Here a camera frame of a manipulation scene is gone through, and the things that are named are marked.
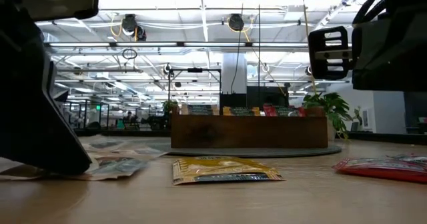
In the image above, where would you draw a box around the black power cord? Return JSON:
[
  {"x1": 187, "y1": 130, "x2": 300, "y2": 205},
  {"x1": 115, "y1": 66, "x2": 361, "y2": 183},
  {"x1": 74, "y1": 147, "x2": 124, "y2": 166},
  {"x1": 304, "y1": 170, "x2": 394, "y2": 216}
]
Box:
[{"x1": 257, "y1": 0, "x2": 262, "y2": 108}]

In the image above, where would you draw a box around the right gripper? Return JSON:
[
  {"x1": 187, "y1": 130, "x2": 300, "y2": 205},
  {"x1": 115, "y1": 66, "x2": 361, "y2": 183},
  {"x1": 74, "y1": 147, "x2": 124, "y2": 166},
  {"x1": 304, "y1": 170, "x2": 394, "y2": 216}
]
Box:
[{"x1": 308, "y1": 3, "x2": 427, "y2": 91}]

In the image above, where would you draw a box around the green potted plant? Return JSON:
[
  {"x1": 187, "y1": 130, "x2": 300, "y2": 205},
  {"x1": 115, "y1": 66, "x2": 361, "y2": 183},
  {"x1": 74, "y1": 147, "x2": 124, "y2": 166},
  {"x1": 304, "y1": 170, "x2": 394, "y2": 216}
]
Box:
[{"x1": 302, "y1": 92, "x2": 364, "y2": 141}]

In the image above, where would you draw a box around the distant black gantry frame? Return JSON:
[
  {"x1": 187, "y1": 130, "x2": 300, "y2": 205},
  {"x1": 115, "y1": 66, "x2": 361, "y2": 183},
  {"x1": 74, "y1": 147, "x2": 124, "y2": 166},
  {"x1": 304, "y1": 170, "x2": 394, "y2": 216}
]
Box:
[{"x1": 167, "y1": 67, "x2": 223, "y2": 101}]

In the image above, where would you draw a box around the distant black rack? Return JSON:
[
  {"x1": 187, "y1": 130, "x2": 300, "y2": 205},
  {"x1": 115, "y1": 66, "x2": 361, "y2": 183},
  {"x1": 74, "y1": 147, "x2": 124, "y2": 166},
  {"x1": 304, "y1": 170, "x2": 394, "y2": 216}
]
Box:
[{"x1": 83, "y1": 102, "x2": 110, "y2": 130}]

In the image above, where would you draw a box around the black hanging cable loop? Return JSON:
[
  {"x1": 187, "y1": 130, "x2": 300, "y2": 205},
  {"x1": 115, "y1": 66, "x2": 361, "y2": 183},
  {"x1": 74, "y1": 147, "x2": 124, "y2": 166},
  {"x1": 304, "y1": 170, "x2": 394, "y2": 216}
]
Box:
[{"x1": 121, "y1": 47, "x2": 138, "y2": 60}]

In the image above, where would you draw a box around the yellow power cord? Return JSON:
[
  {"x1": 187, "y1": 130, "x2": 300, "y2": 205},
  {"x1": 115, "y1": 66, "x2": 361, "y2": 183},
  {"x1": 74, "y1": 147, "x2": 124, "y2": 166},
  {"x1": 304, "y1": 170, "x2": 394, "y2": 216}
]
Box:
[{"x1": 300, "y1": 0, "x2": 318, "y2": 95}]

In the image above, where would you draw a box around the yellow mango tea sachet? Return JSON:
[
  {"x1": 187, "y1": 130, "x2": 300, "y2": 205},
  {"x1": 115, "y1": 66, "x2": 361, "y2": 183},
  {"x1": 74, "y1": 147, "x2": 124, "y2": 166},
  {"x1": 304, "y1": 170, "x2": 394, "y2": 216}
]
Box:
[
  {"x1": 172, "y1": 156, "x2": 286, "y2": 186},
  {"x1": 222, "y1": 106, "x2": 262, "y2": 117}
]

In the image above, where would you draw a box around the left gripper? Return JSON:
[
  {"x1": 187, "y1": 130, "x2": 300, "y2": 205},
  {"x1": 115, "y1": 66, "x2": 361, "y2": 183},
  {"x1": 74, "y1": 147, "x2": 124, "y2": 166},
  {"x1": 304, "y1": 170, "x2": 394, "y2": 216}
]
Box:
[{"x1": 19, "y1": 0, "x2": 101, "y2": 21}]

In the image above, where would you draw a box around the wooden tea organizer box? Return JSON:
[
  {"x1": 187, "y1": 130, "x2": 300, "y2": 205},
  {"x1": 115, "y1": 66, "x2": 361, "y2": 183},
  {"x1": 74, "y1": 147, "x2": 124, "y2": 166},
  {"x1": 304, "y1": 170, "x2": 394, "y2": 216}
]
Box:
[{"x1": 170, "y1": 105, "x2": 329, "y2": 149}]

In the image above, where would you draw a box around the grey round woven placemat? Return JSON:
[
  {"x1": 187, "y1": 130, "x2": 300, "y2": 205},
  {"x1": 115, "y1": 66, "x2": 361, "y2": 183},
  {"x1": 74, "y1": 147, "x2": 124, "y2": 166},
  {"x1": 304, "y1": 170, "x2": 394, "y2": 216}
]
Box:
[{"x1": 146, "y1": 143, "x2": 343, "y2": 159}]

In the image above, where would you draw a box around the black hanging cable reel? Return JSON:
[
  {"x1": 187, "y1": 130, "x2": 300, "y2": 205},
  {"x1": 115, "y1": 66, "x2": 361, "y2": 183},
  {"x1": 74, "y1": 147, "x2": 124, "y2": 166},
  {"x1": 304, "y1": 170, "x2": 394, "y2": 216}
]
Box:
[
  {"x1": 121, "y1": 13, "x2": 147, "y2": 42},
  {"x1": 228, "y1": 13, "x2": 246, "y2": 31}
]

